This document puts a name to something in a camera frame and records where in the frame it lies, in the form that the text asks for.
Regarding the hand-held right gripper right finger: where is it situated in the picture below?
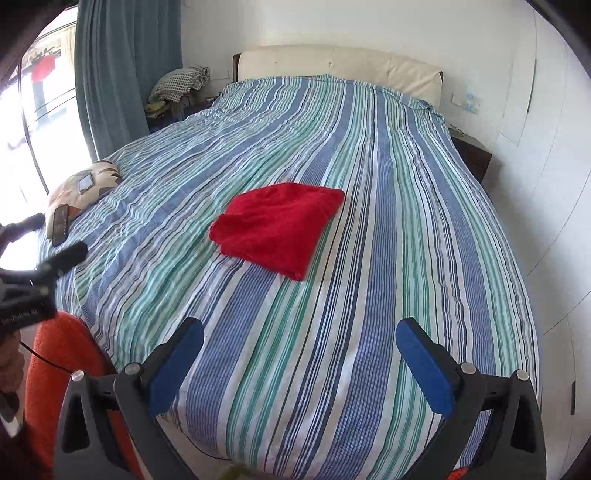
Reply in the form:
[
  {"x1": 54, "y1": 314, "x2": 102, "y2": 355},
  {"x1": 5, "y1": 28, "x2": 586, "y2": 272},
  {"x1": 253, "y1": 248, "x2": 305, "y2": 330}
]
[{"x1": 396, "y1": 317, "x2": 548, "y2": 480}]

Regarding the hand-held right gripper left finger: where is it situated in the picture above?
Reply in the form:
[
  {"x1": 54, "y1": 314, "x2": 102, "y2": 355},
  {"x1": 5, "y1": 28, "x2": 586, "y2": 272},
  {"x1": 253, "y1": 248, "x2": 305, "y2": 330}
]
[{"x1": 54, "y1": 317, "x2": 205, "y2": 480}]

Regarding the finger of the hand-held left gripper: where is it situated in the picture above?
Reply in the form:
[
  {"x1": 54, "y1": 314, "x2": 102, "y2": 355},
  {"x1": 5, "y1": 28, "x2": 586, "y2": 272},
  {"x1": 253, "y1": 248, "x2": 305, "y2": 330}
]
[
  {"x1": 0, "y1": 213, "x2": 46, "y2": 243},
  {"x1": 28, "y1": 241, "x2": 88, "y2": 278}
]

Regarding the red sweater with beige print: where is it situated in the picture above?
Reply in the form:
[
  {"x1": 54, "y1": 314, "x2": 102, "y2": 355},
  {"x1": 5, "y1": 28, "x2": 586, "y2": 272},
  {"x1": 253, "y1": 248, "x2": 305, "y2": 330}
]
[{"x1": 209, "y1": 182, "x2": 346, "y2": 282}]

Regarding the dark remote control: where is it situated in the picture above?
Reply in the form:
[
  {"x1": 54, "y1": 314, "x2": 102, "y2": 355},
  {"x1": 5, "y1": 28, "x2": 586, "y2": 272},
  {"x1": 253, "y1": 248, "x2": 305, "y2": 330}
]
[{"x1": 52, "y1": 205, "x2": 70, "y2": 247}]

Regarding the patterned beige pillow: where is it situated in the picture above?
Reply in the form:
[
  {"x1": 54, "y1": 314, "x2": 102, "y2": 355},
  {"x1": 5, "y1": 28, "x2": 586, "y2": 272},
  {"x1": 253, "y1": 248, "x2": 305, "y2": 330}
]
[{"x1": 46, "y1": 159, "x2": 123, "y2": 222}]

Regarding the orange fleece garment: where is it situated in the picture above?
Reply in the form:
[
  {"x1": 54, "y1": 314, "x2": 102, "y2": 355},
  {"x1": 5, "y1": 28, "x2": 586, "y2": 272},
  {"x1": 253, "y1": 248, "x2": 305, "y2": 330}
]
[{"x1": 21, "y1": 311, "x2": 144, "y2": 480}]

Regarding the glass balcony door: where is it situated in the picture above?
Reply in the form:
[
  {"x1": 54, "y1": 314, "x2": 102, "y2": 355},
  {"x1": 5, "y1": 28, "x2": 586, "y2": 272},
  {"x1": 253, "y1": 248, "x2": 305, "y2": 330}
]
[{"x1": 0, "y1": 28, "x2": 81, "y2": 222}]

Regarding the striped bed sheet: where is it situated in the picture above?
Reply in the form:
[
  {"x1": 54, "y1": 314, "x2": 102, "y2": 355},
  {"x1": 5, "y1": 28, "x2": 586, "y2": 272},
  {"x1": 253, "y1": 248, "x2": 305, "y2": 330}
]
[{"x1": 37, "y1": 74, "x2": 541, "y2": 480}]

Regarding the red hanging decoration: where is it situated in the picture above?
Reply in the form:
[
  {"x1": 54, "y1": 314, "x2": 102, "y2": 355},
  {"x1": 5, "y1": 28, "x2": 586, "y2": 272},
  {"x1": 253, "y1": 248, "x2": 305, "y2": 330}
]
[{"x1": 31, "y1": 59, "x2": 56, "y2": 82}]

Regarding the blue-grey curtain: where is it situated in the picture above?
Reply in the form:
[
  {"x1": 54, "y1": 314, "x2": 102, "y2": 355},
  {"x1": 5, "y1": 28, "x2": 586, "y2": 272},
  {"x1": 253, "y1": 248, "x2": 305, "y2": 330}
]
[{"x1": 74, "y1": 0, "x2": 183, "y2": 160}]

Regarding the dark wooden nightstand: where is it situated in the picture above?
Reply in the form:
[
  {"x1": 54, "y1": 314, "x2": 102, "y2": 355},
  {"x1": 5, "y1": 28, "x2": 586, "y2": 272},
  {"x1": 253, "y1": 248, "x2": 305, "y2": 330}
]
[
  {"x1": 148, "y1": 95, "x2": 218, "y2": 134},
  {"x1": 450, "y1": 131, "x2": 492, "y2": 183}
]

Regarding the folded checkered cloth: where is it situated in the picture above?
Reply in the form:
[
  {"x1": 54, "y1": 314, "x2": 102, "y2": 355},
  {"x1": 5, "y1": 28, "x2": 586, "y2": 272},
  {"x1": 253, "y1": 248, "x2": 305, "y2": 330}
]
[{"x1": 148, "y1": 66, "x2": 211, "y2": 103}]

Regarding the white wardrobe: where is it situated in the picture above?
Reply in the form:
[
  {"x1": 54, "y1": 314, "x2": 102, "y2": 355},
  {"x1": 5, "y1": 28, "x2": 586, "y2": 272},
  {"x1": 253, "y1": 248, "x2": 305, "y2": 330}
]
[{"x1": 496, "y1": 9, "x2": 591, "y2": 480}]

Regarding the cream padded headboard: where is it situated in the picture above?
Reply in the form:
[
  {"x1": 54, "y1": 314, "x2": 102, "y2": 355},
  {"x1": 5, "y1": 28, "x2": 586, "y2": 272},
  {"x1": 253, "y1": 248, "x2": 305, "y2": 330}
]
[{"x1": 232, "y1": 45, "x2": 444, "y2": 104}]

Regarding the black cable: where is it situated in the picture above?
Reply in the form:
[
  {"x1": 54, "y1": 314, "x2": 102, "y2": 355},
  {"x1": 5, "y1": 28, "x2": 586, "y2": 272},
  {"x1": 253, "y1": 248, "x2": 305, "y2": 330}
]
[{"x1": 17, "y1": 340, "x2": 77, "y2": 371}]

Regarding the white wall outlet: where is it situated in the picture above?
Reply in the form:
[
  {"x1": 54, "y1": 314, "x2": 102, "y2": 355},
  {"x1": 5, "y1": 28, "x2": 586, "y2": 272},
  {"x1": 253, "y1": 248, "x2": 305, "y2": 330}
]
[{"x1": 451, "y1": 92, "x2": 481, "y2": 113}]

